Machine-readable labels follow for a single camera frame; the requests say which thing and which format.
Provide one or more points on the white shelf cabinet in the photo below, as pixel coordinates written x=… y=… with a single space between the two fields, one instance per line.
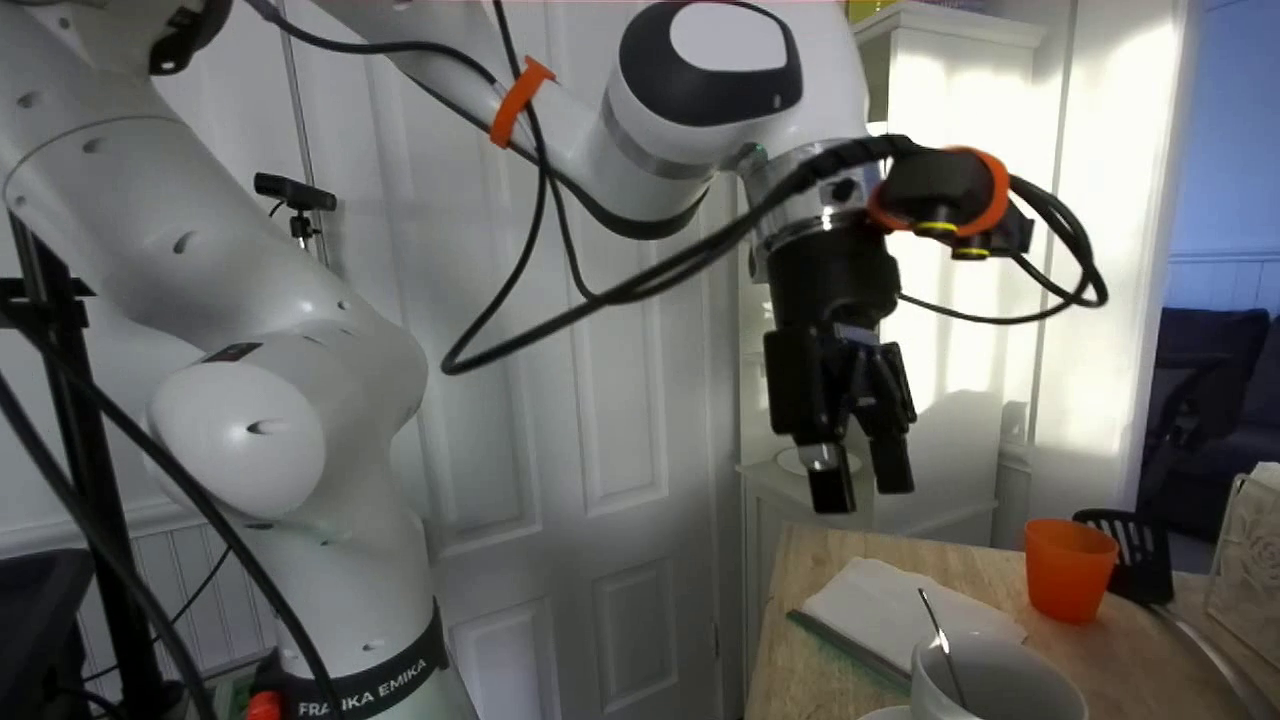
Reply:
x=973 y=82

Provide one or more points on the white bowl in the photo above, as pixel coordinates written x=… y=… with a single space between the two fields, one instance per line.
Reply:
x=1002 y=692

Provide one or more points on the white panelled door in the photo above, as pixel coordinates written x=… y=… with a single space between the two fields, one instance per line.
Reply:
x=615 y=441

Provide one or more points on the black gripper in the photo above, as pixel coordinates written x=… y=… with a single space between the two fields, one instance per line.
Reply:
x=824 y=346

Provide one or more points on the small black stand camera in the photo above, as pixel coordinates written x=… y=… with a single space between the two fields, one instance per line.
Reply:
x=296 y=192

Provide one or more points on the dark blue sofa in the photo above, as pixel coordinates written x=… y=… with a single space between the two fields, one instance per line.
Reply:
x=1220 y=415

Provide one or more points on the orange plastic cup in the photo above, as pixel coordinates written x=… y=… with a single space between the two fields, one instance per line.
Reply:
x=1066 y=574

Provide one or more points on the black slotted spatula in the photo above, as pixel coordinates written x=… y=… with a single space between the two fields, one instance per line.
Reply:
x=1141 y=555

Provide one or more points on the black case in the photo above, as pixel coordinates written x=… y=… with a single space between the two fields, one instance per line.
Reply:
x=42 y=641

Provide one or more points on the red button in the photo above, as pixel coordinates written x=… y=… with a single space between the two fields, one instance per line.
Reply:
x=266 y=707

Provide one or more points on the marbled grey board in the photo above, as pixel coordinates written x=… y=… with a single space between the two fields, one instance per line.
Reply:
x=1254 y=560

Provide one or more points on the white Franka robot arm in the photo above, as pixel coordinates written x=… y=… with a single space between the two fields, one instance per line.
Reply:
x=202 y=267

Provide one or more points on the silver spoon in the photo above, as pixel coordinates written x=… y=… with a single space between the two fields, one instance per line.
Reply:
x=941 y=644

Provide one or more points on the yellow box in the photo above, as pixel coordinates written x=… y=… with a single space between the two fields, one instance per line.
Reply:
x=873 y=9

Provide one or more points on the black tripod stand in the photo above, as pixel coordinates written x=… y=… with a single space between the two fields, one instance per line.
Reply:
x=81 y=441

